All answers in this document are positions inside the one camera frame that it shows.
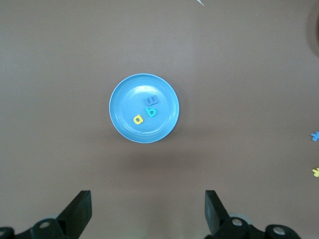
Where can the teal foam letter b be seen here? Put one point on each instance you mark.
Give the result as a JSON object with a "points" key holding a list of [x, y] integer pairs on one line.
{"points": [[148, 110]]}

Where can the yellow foam letter a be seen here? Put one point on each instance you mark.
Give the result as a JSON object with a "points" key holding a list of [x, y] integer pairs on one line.
{"points": [[141, 119]]}

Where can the yellow foam letter k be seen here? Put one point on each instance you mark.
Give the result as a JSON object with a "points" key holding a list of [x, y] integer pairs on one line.
{"points": [[316, 172]]}

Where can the small white paper scrap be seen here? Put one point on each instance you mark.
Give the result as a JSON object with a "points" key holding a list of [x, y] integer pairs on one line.
{"points": [[200, 2]]}

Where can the blue plate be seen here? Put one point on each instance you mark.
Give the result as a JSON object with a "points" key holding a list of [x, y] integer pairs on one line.
{"points": [[124, 99]]}

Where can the blue foam letter x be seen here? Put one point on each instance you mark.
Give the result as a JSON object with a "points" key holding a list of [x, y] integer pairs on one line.
{"points": [[316, 136]]}

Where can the blue foam letter m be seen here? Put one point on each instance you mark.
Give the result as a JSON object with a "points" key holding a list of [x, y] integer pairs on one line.
{"points": [[150, 104]]}

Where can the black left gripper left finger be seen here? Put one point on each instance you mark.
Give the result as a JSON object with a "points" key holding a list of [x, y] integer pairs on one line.
{"points": [[74, 211]]}

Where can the beige plate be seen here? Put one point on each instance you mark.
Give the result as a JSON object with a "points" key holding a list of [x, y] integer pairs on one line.
{"points": [[317, 32]]}

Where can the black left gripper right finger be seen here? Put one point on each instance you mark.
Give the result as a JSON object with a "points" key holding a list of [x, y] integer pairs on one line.
{"points": [[216, 214]]}

